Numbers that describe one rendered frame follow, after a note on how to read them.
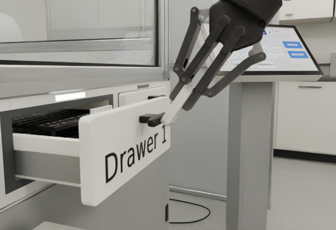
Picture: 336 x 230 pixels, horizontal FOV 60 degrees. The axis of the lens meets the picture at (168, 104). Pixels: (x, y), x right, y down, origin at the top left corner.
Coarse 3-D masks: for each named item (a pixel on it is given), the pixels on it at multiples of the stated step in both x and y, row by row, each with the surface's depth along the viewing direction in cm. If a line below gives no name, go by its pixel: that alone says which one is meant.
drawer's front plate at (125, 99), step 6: (138, 90) 77; (144, 90) 78; (150, 90) 81; (156, 90) 86; (162, 90) 91; (120, 96) 67; (126, 96) 68; (132, 96) 71; (138, 96) 74; (144, 96) 78; (120, 102) 68; (126, 102) 68; (132, 102) 71
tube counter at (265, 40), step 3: (261, 39) 131; (264, 39) 131; (267, 39) 132; (270, 39) 132; (273, 39) 133; (276, 39) 133; (261, 42) 129; (264, 42) 130; (267, 42) 130; (270, 42) 131; (273, 42) 131; (276, 42) 132
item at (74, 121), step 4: (72, 120) 48; (76, 120) 49; (56, 124) 45; (60, 124) 45; (64, 124) 45; (68, 124) 45; (72, 124) 46; (76, 124) 47; (48, 128) 43; (52, 128) 43; (56, 128) 43; (60, 128) 43; (64, 128) 44
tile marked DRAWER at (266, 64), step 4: (264, 60) 123; (268, 60) 124; (272, 60) 124; (256, 64) 121; (260, 64) 121; (264, 64) 122; (268, 64) 122; (272, 64) 123; (260, 68) 120; (264, 68) 120; (268, 68) 121; (272, 68) 121; (276, 68) 122
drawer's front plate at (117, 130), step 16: (112, 112) 38; (128, 112) 43; (144, 112) 48; (160, 112) 56; (80, 128) 34; (96, 128) 35; (112, 128) 38; (128, 128) 43; (144, 128) 49; (160, 128) 56; (80, 144) 34; (96, 144) 35; (112, 144) 39; (128, 144) 43; (160, 144) 56; (80, 160) 35; (96, 160) 35; (112, 160) 39; (144, 160) 49; (80, 176) 35; (96, 176) 35; (128, 176) 44; (96, 192) 35; (112, 192) 39
